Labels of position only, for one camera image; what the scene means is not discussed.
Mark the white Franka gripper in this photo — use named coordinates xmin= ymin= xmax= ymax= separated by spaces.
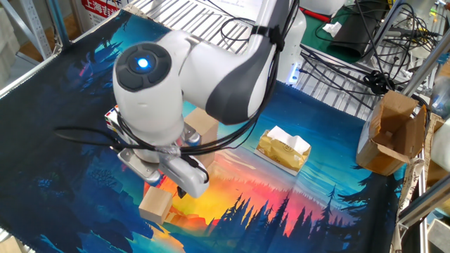
xmin=157 ymin=154 xmax=211 ymax=200

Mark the light wooden cube block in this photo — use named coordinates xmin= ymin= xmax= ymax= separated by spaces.
xmin=184 ymin=107 xmax=220 ymax=145
xmin=202 ymin=140 xmax=217 ymax=169
xmin=138 ymin=186 xmax=174 ymax=226

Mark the colourful Rubik's cube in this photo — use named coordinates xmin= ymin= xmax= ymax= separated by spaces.
xmin=104 ymin=106 xmax=121 ymax=134

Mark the gold tissue pack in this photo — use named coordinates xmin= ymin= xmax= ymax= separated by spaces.
xmin=253 ymin=125 xmax=312 ymax=176

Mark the sunset forest printed cloth mat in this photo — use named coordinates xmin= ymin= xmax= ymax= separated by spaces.
xmin=0 ymin=8 xmax=405 ymax=253

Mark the red sign with white characters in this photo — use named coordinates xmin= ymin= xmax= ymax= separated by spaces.
xmin=81 ymin=0 xmax=120 ymax=27

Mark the green mat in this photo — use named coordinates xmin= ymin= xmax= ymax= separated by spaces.
xmin=300 ymin=6 xmax=356 ymax=65

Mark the open cardboard box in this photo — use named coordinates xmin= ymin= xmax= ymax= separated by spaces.
xmin=355 ymin=90 xmax=429 ymax=177

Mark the red pen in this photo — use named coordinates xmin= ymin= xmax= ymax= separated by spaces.
xmin=300 ymin=6 xmax=332 ymax=24

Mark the crumpled white tissue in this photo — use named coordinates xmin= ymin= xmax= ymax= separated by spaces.
xmin=322 ymin=21 xmax=342 ymax=38

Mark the black fabric bag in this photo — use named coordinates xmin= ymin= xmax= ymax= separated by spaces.
xmin=328 ymin=0 xmax=390 ymax=64

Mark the white plastic container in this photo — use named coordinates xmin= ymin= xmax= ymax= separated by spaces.
xmin=432 ymin=119 xmax=450 ymax=173

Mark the clear plastic bottle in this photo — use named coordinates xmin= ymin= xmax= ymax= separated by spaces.
xmin=430 ymin=75 xmax=450 ymax=119

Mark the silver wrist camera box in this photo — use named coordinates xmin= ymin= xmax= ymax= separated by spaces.
xmin=117 ymin=147 xmax=163 ymax=186

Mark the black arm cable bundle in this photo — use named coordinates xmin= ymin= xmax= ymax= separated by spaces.
xmin=54 ymin=0 xmax=300 ymax=176

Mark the blue metal post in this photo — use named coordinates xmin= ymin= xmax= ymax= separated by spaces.
xmin=47 ymin=0 xmax=70 ymax=43

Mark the black coiled cable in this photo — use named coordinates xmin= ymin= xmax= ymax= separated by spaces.
xmin=363 ymin=69 xmax=394 ymax=96

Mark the white perforated rack post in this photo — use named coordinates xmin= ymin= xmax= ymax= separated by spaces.
xmin=0 ymin=0 xmax=53 ymax=60

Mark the aluminium frame bar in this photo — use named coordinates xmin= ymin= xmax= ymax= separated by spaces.
xmin=397 ymin=177 xmax=450 ymax=229

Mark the aluminium frame post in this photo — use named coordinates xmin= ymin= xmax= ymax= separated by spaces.
xmin=400 ymin=33 xmax=450 ymax=98
xmin=371 ymin=0 xmax=405 ymax=53

